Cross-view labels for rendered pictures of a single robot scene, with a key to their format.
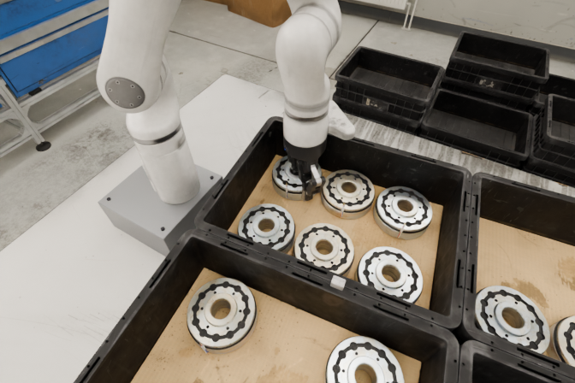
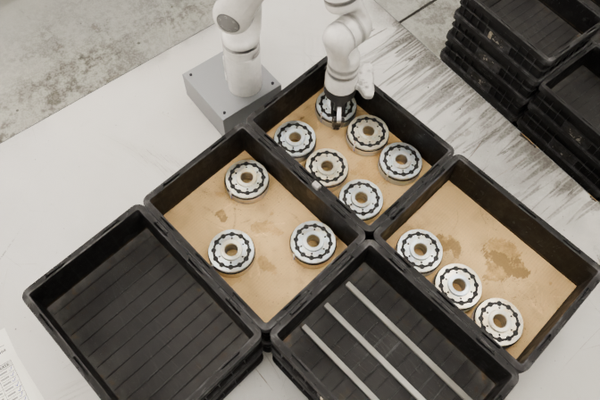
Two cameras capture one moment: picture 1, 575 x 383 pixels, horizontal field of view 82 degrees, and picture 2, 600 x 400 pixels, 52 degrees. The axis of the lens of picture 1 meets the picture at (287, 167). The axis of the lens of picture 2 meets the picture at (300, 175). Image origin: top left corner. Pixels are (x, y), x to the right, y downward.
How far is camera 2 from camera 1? 0.89 m
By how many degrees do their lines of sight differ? 18
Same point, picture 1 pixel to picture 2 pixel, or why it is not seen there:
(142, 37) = (247, 1)
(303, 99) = (335, 67)
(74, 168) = not seen: outside the picture
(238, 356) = (248, 207)
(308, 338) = (293, 214)
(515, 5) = not seen: outside the picture
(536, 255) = (479, 229)
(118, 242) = (187, 109)
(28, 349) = (120, 161)
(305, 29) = (337, 37)
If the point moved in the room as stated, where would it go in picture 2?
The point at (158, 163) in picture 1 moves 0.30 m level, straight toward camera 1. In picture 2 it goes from (235, 66) to (245, 173)
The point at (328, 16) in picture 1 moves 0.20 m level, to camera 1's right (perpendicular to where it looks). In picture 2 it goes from (358, 28) to (454, 60)
